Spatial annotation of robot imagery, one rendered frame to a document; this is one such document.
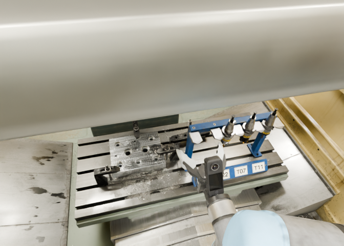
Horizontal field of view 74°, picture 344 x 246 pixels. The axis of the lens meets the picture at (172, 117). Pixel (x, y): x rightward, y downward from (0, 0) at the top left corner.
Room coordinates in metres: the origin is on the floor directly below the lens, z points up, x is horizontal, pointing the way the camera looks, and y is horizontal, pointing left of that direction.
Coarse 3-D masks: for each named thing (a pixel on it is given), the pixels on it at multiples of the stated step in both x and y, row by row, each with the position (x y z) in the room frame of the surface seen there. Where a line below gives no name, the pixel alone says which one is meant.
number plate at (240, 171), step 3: (246, 165) 0.71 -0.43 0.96; (234, 168) 0.68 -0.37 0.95; (237, 168) 0.69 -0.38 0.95; (240, 168) 0.69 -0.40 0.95; (243, 168) 0.69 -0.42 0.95; (246, 168) 0.69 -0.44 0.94; (234, 171) 0.67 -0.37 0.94; (237, 171) 0.67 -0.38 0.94; (240, 171) 0.68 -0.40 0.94; (243, 171) 0.68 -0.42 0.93; (246, 171) 0.68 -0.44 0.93; (237, 174) 0.66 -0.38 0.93; (240, 174) 0.67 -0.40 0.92; (243, 174) 0.67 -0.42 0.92
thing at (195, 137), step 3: (189, 132) 0.71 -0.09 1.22; (192, 132) 0.71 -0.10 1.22; (195, 132) 0.71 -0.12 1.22; (198, 132) 0.71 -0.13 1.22; (189, 135) 0.69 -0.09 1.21; (192, 135) 0.69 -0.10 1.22; (195, 135) 0.69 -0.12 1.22; (198, 135) 0.69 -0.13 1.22; (192, 138) 0.67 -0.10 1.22; (195, 138) 0.67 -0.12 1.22; (198, 138) 0.67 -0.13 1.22; (201, 138) 0.68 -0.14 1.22; (192, 141) 0.65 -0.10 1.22; (195, 141) 0.65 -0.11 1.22; (198, 141) 0.66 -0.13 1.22; (201, 141) 0.66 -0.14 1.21
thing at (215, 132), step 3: (210, 129) 0.73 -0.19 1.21; (213, 129) 0.73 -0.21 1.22; (216, 129) 0.73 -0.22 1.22; (219, 129) 0.74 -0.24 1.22; (213, 132) 0.71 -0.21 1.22; (216, 132) 0.71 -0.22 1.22; (219, 132) 0.72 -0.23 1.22; (213, 135) 0.70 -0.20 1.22; (216, 135) 0.70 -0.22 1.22; (219, 135) 0.70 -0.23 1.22; (222, 135) 0.70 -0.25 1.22; (216, 138) 0.68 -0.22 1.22; (219, 138) 0.68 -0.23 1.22; (222, 138) 0.68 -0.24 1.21
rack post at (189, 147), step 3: (189, 138) 0.71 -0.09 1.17; (189, 141) 0.71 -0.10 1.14; (186, 144) 0.74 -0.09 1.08; (189, 144) 0.71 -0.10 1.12; (192, 144) 0.71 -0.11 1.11; (186, 147) 0.73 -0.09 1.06; (189, 147) 0.71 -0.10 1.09; (192, 147) 0.71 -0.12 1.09; (186, 150) 0.73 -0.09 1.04; (189, 150) 0.71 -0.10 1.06; (192, 150) 0.72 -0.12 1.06; (186, 153) 0.72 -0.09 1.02; (189, 153) 0.71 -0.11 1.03; (189, 156) 0.71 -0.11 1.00
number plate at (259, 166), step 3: (261, 162) 0.73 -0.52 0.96; (264, 162) 0.73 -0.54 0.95; (252, 165) 0.71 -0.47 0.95; (255, 165) 0.71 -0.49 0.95; (258, 165) 0.72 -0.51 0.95; (261, 165) 0.72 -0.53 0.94; (264, 165) 0.72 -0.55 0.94; (252, 168) 0.70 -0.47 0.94; (255, 168) 0.70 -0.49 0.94; (258, 168) 0.71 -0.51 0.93; (261, 168) 0.71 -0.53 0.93; (264, 168) 0.71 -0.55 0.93; (252, 171) 0.69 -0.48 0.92; (255, 171) 0.69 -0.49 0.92; (258, 171) 0.69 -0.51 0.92
